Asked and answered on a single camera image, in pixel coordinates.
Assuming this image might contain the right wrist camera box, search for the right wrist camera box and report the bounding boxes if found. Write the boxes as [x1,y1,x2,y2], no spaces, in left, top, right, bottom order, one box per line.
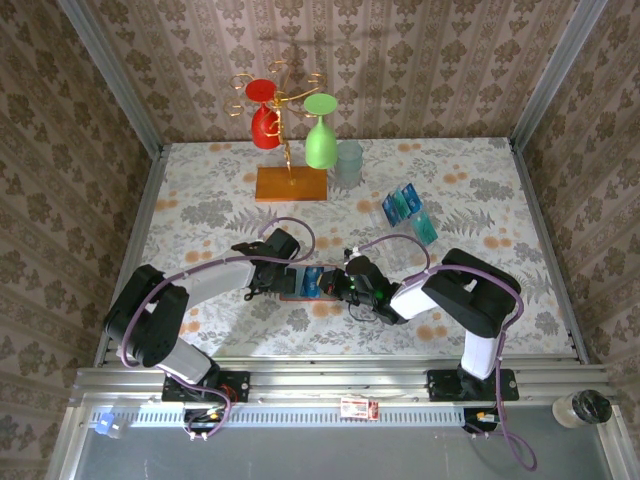
[345,255,386,291]

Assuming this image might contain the clear acrylic card stand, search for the clear acrylic card stand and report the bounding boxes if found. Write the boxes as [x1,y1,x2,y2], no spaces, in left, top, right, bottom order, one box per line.
[368,182,441,274]

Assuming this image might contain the green wine glass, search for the green wine glass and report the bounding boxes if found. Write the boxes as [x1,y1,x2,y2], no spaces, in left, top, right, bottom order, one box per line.
[302,93,339,170]

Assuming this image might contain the aluminium frame post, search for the aluminium frame post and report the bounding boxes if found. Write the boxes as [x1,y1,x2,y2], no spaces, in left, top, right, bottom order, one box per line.
[55,0,165,157]
[508,0,610,151]

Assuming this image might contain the orange card holder wallet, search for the orange card holder wallet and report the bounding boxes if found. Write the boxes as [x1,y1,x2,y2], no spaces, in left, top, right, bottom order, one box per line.
[277,262,342,304]

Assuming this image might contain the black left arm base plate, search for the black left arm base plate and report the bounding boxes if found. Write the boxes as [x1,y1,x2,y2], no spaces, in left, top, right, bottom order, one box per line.
[162,370,251,404]

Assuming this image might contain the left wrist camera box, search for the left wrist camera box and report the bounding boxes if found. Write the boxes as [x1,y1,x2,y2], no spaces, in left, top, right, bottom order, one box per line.
[263,228,302,262]

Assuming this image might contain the blue plastic clip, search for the blue plastic clip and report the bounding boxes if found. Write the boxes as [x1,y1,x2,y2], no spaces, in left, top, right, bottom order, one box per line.
[89,409,132,441]

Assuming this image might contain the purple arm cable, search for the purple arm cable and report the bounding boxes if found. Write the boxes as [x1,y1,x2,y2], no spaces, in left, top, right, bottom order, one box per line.
[116,217,317,444]
[347,234,539,474]

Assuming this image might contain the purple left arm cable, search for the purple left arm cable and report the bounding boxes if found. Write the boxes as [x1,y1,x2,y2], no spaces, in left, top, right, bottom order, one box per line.
[116,217,317,444]

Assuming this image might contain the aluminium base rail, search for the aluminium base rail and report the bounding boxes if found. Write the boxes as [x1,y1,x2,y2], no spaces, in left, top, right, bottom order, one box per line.
[69,355,619,407]

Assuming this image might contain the clear plastic cup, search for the clear plastic cup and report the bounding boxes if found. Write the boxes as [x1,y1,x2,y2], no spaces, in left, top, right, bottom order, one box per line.
[333,140,365,190]

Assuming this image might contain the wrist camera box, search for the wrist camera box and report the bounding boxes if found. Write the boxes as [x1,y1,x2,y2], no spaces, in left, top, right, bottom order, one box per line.
[345,255,386,291]
[263,228,302,262]

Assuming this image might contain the black cable bracket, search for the black cable bracket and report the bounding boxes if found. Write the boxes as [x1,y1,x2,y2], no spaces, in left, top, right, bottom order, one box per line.
[462,407,502,434]
[182,407,227,434]

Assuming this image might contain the floral patterned table cover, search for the floral patterned table cover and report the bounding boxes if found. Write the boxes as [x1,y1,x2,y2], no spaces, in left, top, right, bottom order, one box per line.
[115,137,577,360]

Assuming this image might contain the slotted grey cable duct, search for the slotted grey cable duct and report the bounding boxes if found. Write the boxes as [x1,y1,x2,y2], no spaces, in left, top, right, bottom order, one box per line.
[133,407,466,427]

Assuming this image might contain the red wine glass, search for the red wine glass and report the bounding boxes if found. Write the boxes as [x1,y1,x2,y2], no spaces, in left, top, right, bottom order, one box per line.
[244,78,283,150]

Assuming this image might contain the clear jar black lid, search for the clear jar black lid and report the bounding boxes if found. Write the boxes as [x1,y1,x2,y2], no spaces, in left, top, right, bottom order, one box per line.
[551,388,614,431]

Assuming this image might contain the red white label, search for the red white label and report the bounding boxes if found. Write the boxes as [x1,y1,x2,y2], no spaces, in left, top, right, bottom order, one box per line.
[339,397,380,421]

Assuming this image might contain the aluminium side rail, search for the aluminium side rail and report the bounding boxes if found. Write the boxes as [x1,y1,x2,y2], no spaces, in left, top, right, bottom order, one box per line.
[93,143,167,369]
[508,139,592,366]

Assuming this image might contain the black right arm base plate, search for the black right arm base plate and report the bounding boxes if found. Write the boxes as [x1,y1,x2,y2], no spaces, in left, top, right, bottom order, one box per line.
[427,368,520,403]

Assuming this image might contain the gold wire rack wooden base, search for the gold wire rack wooden base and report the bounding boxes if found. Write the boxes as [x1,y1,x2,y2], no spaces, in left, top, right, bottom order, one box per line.
[223,59,330,204]

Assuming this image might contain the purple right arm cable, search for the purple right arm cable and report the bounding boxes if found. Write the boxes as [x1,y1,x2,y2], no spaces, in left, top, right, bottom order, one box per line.
[347,234,539,474]

